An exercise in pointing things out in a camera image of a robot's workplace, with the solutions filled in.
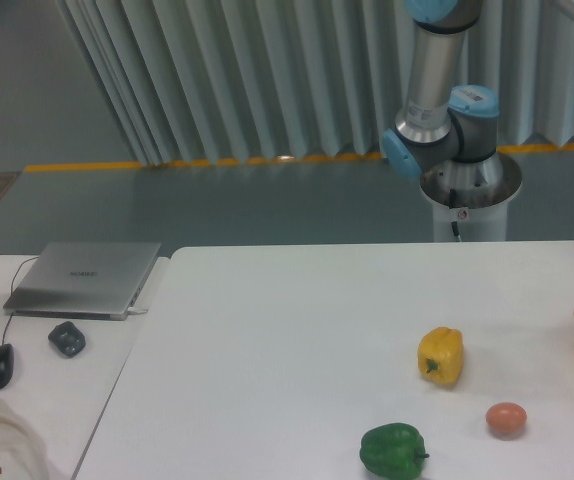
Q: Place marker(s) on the green bell pepper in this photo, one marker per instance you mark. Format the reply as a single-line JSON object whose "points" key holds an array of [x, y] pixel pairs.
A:
{"points": [[394, 451]]}

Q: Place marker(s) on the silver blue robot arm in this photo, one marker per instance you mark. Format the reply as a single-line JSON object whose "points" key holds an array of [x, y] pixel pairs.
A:
{"points": [[437, 100]]}

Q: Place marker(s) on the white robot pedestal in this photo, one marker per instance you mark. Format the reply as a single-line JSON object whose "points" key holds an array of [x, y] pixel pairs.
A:
{"points": [[470, 201]]}

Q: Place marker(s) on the white side table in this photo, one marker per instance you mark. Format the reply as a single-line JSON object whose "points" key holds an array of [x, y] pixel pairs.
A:
{"points": [[63, 399]]}

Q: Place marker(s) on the yellow bell pepper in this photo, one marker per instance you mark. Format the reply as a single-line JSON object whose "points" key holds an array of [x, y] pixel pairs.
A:
{"points": [[440, 356]]}

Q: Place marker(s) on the silver laptop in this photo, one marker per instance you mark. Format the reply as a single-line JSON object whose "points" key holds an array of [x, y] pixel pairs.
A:
{"points": [[84, 280]]}

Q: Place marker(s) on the brown egg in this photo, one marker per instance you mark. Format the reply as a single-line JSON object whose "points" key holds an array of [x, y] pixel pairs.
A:
{"points": [[506, 418]]}

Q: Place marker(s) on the small black plastic object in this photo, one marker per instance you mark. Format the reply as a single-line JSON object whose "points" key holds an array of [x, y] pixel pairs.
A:
{"points": [[68, 339]]}

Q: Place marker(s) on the grey folding partition curtain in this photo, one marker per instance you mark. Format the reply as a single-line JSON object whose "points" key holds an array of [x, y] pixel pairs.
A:
{"points": [[216, 80]]}

